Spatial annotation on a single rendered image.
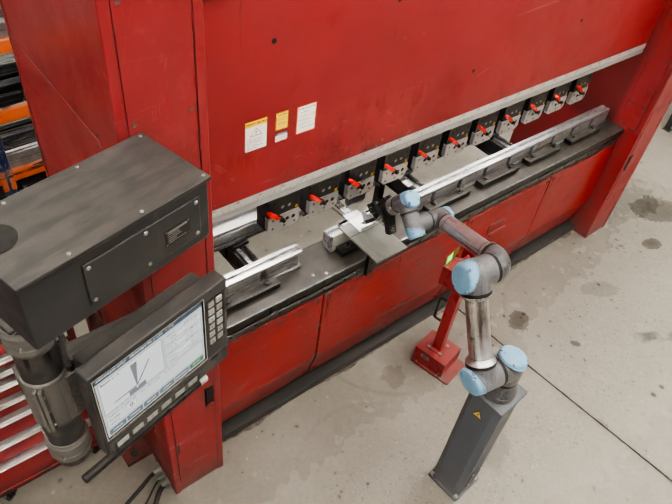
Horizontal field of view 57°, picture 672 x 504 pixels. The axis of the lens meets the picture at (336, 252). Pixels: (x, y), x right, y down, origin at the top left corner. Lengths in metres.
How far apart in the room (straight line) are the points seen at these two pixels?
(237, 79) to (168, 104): 0.41
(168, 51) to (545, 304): 3.16
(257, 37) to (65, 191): 0.79
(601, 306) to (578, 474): 1.26
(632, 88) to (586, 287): 1.29
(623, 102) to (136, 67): 3.37
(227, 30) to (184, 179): 0.58
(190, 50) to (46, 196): 0.48
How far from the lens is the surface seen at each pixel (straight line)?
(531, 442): 3.55
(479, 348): 2.36
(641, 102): 4.32
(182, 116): 1.68
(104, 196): 1.45
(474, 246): 2.40
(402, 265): 3.14
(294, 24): 2.04
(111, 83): 1.55
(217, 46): 1.91
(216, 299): 1.74
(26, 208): 1.46
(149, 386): 1.77
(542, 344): 3.98
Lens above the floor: 2.85
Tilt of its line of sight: 44 degrees down
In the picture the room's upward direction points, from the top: 8 degrees clockwise
